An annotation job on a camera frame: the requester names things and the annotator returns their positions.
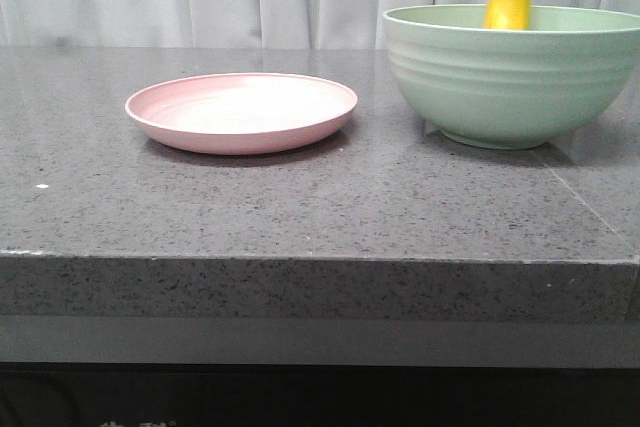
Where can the pink plate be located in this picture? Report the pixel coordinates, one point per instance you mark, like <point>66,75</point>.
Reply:
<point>242,113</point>

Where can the green ribbed bowl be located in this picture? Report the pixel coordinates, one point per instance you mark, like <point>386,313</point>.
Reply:
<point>510,89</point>

